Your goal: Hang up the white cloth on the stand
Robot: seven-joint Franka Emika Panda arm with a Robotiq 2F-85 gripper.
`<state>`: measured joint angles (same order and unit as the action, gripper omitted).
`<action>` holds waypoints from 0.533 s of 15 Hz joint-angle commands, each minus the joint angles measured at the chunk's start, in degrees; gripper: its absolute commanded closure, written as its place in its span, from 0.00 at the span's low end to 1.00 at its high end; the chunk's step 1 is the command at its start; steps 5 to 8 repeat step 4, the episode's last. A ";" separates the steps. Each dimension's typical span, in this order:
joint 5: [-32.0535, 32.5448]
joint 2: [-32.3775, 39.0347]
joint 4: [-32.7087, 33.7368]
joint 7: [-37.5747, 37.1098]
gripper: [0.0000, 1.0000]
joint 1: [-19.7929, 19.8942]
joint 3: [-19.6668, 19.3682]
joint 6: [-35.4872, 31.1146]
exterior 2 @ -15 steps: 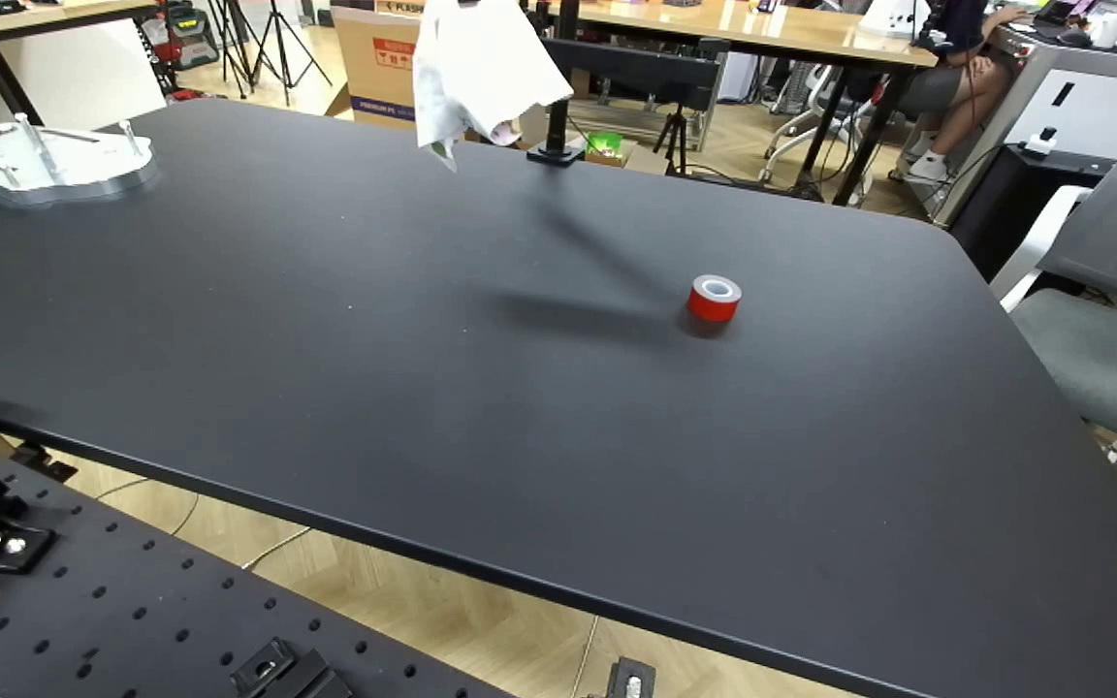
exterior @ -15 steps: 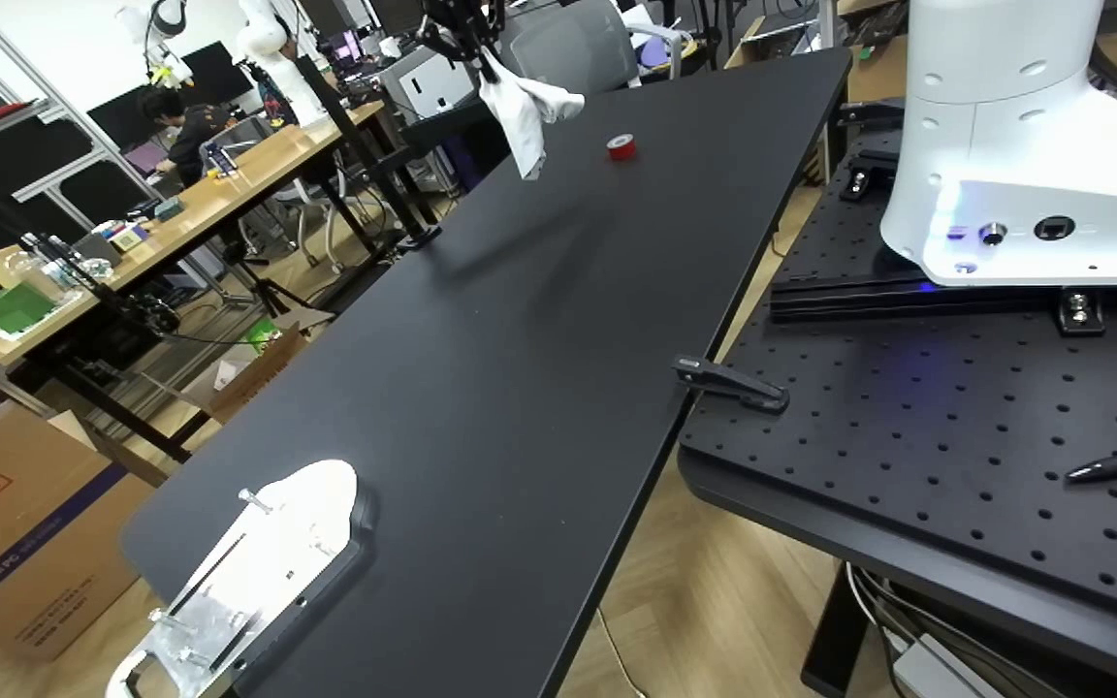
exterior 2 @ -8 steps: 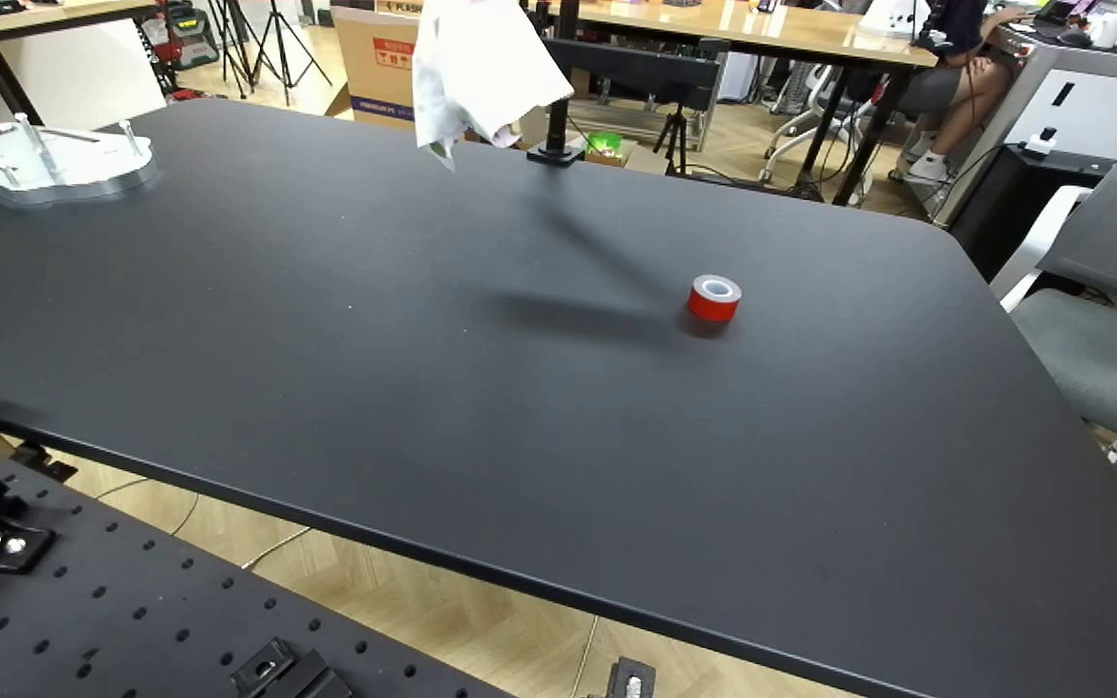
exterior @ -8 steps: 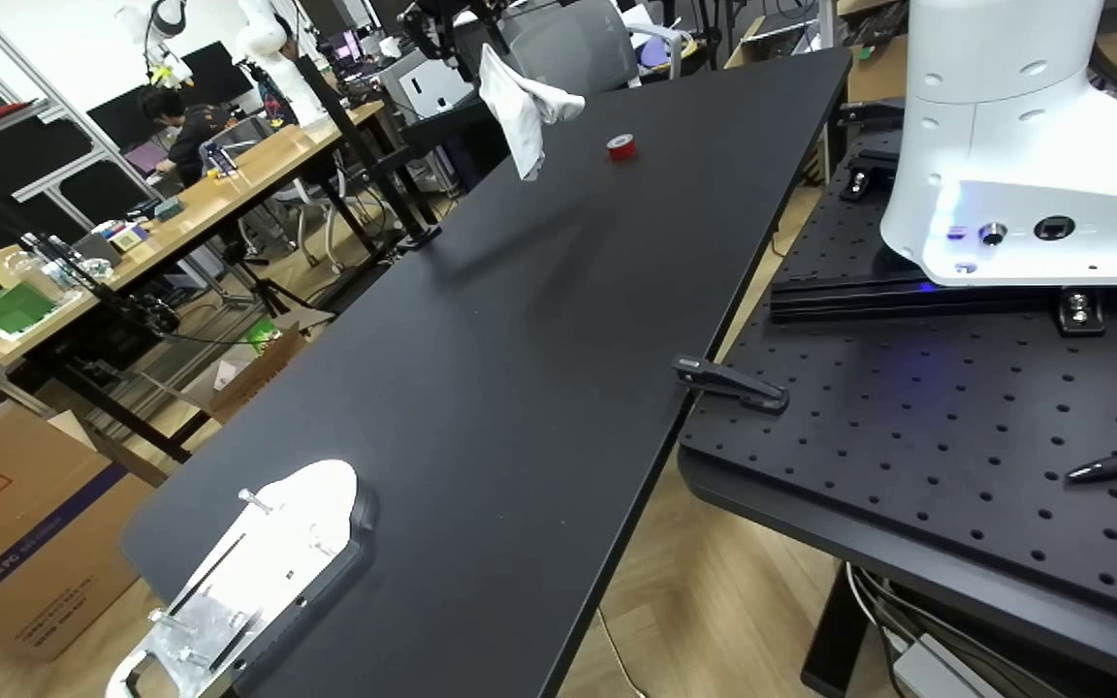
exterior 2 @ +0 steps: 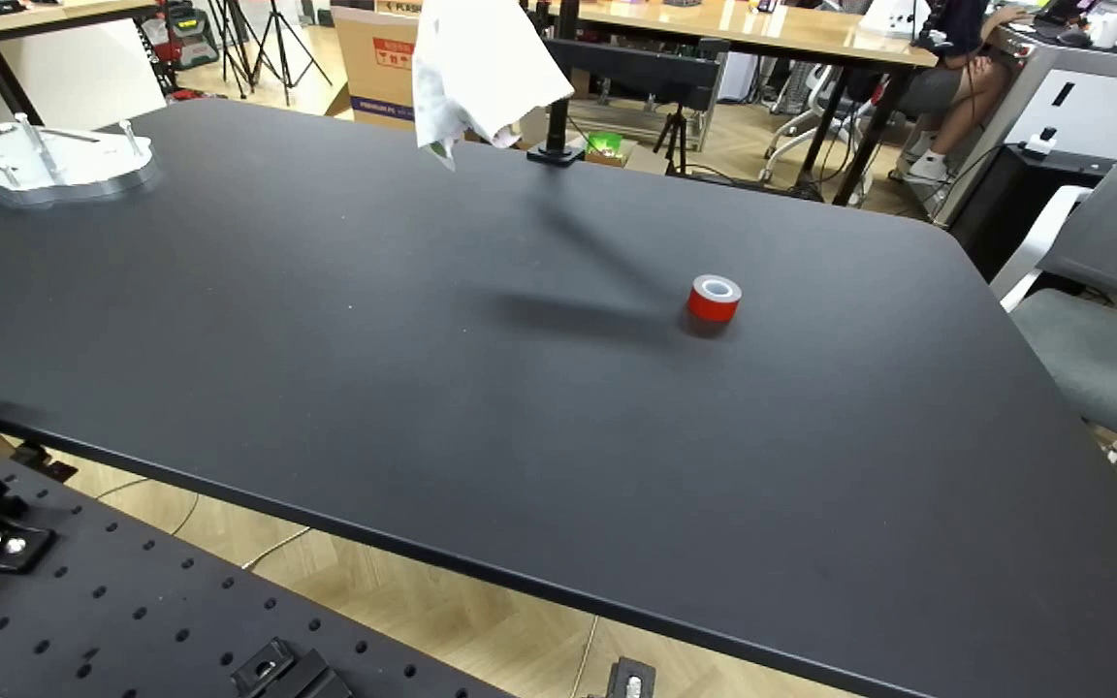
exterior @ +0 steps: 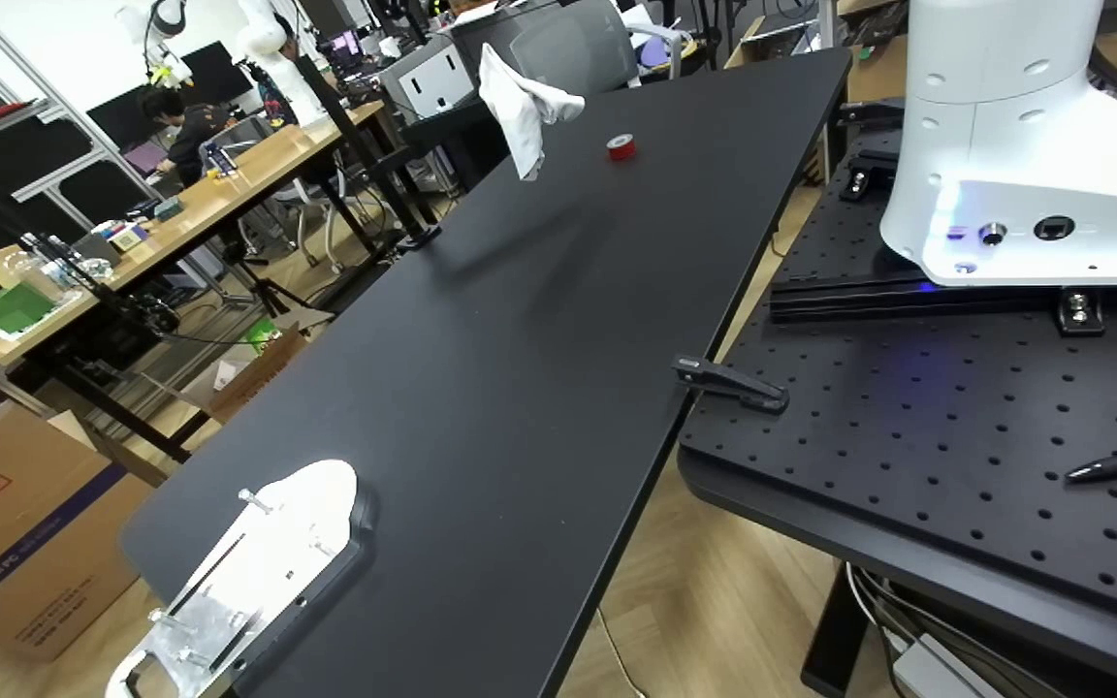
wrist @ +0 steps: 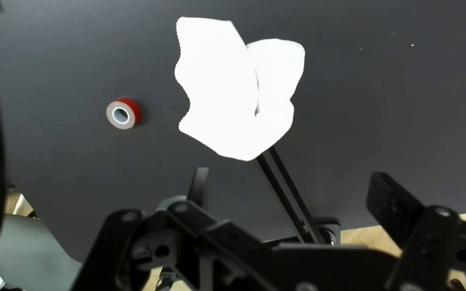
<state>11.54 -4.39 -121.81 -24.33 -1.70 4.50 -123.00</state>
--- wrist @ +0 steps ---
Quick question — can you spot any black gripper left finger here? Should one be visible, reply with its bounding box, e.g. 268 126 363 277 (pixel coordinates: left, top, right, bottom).
70 165 279 291

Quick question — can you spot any white cloth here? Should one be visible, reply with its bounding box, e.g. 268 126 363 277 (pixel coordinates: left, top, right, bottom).
174 15 308 163

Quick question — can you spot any red tape roll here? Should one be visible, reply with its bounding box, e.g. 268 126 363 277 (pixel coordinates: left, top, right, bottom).
106 97 145 131

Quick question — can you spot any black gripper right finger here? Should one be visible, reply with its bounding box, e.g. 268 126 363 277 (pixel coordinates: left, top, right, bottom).
366 172 466 291

